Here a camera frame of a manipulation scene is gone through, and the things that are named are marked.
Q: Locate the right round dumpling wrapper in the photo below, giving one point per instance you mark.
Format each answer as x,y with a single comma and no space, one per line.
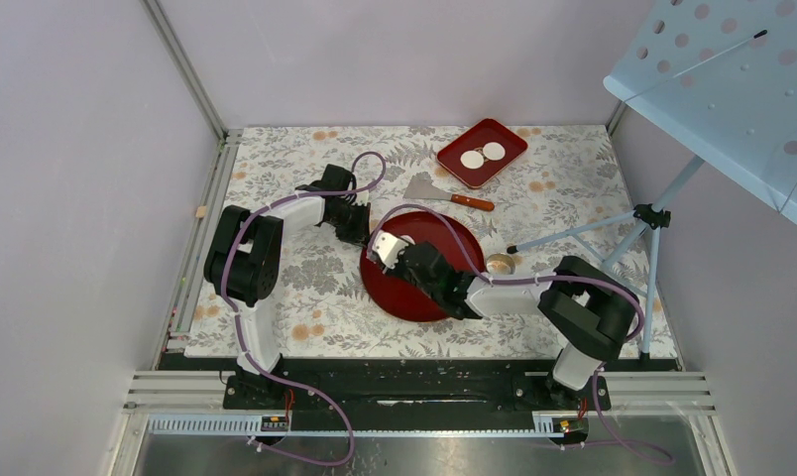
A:
494,151

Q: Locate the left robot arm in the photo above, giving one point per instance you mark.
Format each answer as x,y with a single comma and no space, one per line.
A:
244,259

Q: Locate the round dumpling wrapper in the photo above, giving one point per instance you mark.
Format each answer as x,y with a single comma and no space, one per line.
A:
472,160
494,151

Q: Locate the light blue tripod stand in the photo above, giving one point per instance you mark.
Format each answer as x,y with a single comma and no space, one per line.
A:
650,218

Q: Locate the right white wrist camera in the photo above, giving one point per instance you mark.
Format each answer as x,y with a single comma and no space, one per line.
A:
386,250

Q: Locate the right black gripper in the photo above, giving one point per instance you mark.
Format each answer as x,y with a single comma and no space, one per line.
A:
399,265

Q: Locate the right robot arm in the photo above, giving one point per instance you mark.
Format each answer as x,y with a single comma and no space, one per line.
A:
594,313

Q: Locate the floral patterned table mat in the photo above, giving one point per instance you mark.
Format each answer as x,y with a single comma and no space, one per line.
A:
568,176

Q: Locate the round red tray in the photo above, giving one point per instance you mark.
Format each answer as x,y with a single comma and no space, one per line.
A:
401,299

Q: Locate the red rectangular tray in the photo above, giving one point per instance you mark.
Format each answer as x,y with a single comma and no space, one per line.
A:
481,153

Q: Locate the scraper with orange handle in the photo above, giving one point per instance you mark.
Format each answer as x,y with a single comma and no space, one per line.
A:
420,186

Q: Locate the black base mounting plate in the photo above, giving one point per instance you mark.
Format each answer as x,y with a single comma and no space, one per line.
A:
398,397

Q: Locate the light blue perforated panel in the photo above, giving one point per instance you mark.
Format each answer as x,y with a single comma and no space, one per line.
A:
720,77

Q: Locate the left round dumpling wrapper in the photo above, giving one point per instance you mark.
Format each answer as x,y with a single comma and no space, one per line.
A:
472,160

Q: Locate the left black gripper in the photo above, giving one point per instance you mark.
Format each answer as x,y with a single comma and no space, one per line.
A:
360,234

